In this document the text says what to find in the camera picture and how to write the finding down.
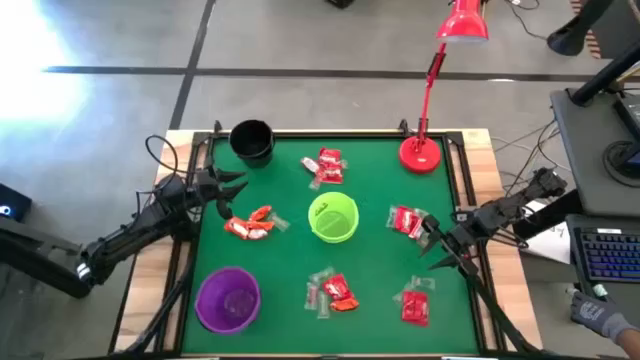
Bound person's forearm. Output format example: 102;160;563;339
617;324;640;360

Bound purple plastic bucket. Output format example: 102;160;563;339
193;266;262;336

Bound striped mat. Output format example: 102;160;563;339
569;0;604;60

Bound black desk beam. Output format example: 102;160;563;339
512;188;585;242

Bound black round monitor base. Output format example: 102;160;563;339
602;139;640;189

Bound red candies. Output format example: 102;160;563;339
223;216;252;241

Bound black padded bar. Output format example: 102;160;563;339
0;215;95;300

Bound red desk lamp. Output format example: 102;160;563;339
398;0;490;175

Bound black device blue light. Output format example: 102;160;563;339
0;182;33;224

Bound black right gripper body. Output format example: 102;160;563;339
442;219;479;256

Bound black monitor pole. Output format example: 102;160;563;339
569;42;640;107

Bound grey floor cables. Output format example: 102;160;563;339
492;118;574;199

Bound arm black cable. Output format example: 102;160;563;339
492;224;531;251
144;133;182;177

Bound lime green plastic bucket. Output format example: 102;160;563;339
307;191;360;245

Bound large red candy packet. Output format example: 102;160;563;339
400;289;431;329

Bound black plastic bucket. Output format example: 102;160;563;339
228;118;276;170

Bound black floor cable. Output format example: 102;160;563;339
503;0;550;42

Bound black stand leg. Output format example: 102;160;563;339
546;0;617;57

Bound green table mat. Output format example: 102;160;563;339
180;137;481;356

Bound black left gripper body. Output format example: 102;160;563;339
193;167;225;208

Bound black metal table frame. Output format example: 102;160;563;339
107;118;546;360

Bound grey keyboard desk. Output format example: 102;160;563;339
564;213;640;331

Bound white paper sheet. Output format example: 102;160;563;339
519;199;572;265

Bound black backlit keyboard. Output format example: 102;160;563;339
573;227;640;284

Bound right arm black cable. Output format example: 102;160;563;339
492;224;531;251

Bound grey side desk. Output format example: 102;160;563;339
549;87;640;217

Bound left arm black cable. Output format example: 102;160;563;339
144;133;182;177

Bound person's gloved hand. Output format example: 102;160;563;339
569;291;627;342

